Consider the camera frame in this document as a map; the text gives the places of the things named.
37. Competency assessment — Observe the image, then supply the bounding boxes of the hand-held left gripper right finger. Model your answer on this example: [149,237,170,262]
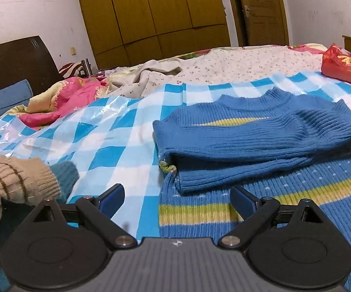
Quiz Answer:
[218,185,323,250]

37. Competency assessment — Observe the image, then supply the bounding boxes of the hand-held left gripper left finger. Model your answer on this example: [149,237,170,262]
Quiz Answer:
[30,184,137,250]

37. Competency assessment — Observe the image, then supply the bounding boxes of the blue yellow-striped knit sweater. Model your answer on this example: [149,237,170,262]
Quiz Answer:
[153,87,351,292]

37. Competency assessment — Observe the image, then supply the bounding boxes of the teal knit cloth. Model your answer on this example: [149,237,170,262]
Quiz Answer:
[52,161,80,204]

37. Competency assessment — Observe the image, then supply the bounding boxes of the red printed tote bag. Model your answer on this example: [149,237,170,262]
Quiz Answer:
[321,44,351,93]

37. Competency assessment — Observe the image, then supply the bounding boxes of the blue white checkered plastic sheet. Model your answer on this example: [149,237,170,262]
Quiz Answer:
[0,71,351,241]

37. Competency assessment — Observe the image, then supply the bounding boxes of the beige striped knit sweater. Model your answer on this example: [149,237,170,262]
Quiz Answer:
[0,155,61,280]

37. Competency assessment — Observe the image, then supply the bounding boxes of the pink floral quilt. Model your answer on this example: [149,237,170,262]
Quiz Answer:
[2,77,127,128]

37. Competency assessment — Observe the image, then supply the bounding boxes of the white floral bedsheet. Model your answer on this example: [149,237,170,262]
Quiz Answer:
[98,47,328,99]

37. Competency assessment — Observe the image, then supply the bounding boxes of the zebra striped cloth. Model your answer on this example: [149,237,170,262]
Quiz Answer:
[58,62,86,78]

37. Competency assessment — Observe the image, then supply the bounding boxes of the blue pillow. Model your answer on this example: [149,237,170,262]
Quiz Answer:
[0,79,33,128]

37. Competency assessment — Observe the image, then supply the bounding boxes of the brown wooden door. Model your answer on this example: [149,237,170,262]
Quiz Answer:
[224,0,290,47]

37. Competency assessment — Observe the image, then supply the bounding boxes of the dark wooden headboard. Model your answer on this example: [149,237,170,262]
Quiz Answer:
[0,36,65,95]

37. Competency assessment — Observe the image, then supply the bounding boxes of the brown wooden wardrobe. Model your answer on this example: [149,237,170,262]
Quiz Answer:
[74,0,231,67]

